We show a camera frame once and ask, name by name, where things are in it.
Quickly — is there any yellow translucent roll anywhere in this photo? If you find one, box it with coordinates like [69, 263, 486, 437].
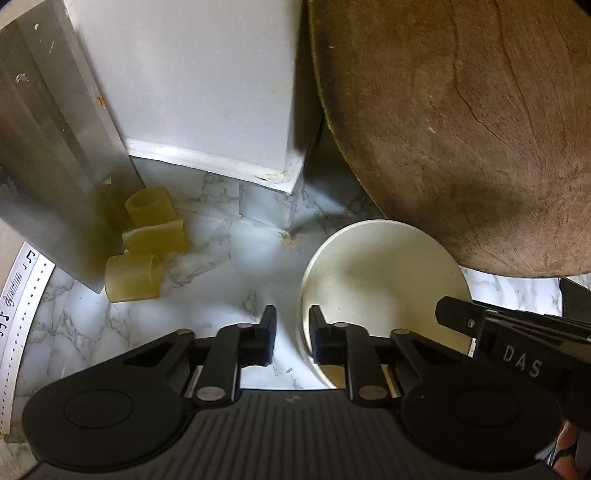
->
[121, 219, 190, 254]
[126, 187, 178, 230]
[105, 253, 162, 304]

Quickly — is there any cream white bowl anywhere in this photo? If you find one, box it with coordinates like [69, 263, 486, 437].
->
[295, 219, 474, 391]

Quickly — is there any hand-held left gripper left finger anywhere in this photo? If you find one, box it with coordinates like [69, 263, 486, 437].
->
[122, 305, 278, 409]

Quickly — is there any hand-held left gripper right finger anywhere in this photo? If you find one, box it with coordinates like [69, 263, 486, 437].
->
[308, 305, 456, 409]

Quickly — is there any round wooden cutting board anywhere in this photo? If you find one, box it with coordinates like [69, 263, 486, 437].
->
[307, 0, 591, 280]

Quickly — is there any music-note edging strip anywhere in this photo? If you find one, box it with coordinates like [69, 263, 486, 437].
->
[0, 242, 56, 435]

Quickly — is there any stainless steel panel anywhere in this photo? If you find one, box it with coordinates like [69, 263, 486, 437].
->
[0, 0, 145, 295]

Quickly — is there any person's right hand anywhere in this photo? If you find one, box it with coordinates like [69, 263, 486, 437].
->
[547, 422, 583, 480]

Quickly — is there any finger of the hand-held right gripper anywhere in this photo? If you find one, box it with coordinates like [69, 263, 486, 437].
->
[435, 296, 486, 339]

